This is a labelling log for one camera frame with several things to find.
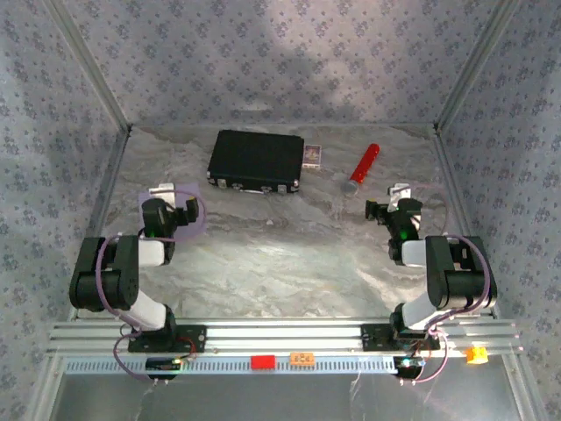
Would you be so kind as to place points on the lilac paper sheet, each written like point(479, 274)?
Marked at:
point(186, 230)

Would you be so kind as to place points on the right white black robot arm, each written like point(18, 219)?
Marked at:
point(451, 272)

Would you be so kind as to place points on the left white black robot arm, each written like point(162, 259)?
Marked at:
point(122, 272)

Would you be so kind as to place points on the grey metal sheet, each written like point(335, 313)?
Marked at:
point(263, 399)

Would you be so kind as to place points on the red glitter microphone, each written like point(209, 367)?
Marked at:
point(364, 164)

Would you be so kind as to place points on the black hard case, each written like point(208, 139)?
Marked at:
point(254, 160)

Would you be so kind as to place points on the small printed card box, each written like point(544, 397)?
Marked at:
point(312, 155)

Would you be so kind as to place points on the yellow orange connector block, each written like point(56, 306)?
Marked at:
point(476, 355)

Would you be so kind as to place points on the orange label tag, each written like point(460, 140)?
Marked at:
point(302, 358)

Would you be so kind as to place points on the red plastic block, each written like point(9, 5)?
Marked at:
point(263, 362)

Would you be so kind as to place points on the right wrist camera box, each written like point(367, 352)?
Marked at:
point(399, 193)

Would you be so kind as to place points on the aluminium frame bar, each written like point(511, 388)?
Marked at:
point(521, 386)
point(48, 386)
point(458, 197)
point(92, 66)
point(475, 66)
point(100, 219)

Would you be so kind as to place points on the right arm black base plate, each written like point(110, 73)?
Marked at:
point(372, 337)

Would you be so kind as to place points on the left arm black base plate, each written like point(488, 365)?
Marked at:
point(193, 340)

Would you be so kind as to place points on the aluminium mounting rail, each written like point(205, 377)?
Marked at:
point(285, 335)

